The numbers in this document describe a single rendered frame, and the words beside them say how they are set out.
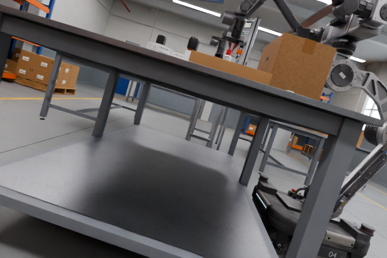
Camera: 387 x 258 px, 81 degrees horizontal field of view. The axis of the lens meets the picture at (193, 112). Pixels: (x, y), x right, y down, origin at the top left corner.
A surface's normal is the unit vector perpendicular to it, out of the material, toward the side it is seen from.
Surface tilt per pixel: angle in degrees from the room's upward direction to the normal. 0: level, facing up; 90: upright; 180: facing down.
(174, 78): 90
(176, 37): 90
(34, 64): 90
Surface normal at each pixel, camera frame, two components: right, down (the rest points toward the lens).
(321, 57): 0.00, 0.06
